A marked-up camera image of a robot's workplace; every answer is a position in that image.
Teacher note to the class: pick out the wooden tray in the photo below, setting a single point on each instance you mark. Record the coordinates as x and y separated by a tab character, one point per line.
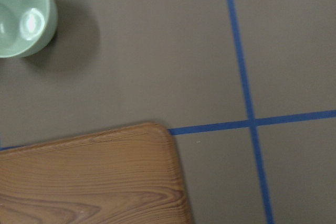
127	175

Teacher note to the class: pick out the green bowl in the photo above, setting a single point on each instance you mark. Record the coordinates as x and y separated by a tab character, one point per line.
27	26

